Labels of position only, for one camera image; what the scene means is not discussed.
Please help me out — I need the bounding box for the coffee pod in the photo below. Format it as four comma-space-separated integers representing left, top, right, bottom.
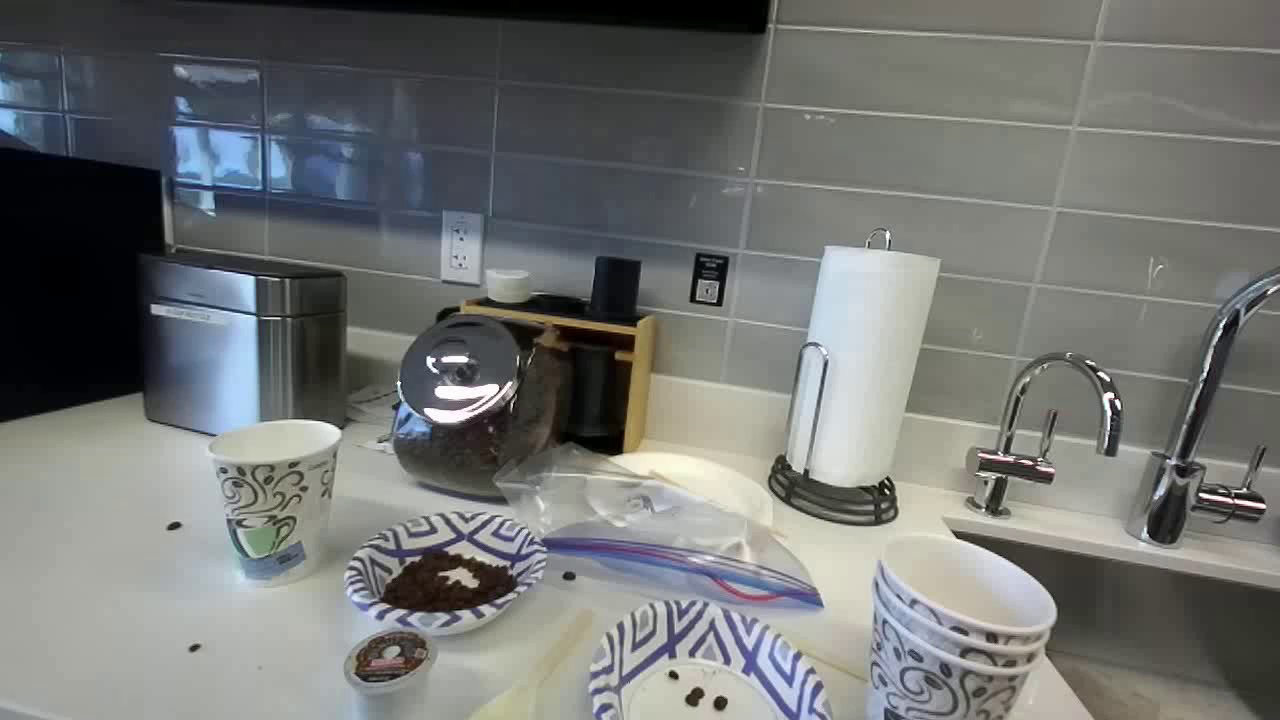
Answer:
339, 623, 440, 702

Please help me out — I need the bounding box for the silver steel lidded bin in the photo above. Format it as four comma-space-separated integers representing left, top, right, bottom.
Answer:
134, 248, 350, 439

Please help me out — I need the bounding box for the glass jar of coffee beans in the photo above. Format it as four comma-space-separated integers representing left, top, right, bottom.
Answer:
387, 316, 573, 505

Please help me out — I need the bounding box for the pile of coffee grounds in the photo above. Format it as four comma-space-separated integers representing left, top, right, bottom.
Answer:
374, 547, 519, 614

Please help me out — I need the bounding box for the wooden holder box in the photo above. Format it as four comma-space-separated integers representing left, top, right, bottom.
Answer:
456, 295, 658, 457

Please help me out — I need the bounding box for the black cylinder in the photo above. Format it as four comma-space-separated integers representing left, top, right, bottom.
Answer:
587, 253, 643, 328

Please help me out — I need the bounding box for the small white cup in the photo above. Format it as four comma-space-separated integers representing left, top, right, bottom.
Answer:
478, 265, 537, 308

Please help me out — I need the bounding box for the chrome jar lid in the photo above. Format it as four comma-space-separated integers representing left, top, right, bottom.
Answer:
392, 310, 526, 430

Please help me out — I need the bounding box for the clear zip plastic bag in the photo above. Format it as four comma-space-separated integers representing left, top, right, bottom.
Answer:
496, 457, 826, 614

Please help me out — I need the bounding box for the blue patterned paper plate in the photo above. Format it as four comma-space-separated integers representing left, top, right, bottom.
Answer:
584, 597, 836, 720
339, 509, 553, 640

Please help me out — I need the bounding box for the white paper towel roll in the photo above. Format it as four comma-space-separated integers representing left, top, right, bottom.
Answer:
785, 238, 945, 493

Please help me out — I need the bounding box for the stacked patterned paper cup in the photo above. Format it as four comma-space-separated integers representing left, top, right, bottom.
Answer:
870, 583, 1051, 677
858, 604, 1038, 720
877, 530, 1060, 651

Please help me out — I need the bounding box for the dark overhead cabinet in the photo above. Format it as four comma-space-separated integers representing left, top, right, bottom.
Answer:
197, 0, 774, 36

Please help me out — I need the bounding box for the small chrome faucet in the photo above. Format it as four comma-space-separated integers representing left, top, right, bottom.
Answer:
965, 349, 1126, 520

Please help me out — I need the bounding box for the tall chrome faucet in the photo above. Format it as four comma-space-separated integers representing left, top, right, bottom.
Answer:
1126, 265, 1280, 547

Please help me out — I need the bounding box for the black appliance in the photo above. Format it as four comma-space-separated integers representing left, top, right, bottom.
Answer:
0, 139, 171, 424

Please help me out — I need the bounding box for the steel sink basin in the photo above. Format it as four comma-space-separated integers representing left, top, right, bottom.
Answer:
982, 530, 1280, 720

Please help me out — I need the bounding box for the black wall switch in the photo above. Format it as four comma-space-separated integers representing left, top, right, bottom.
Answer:
687, 248, 730, 310

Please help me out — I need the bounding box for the white wall outlet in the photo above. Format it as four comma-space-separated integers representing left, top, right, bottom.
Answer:
435, 208, 489, 289

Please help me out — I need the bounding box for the black wire towel holder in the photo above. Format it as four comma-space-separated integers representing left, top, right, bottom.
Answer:
765, 229, 905, 528

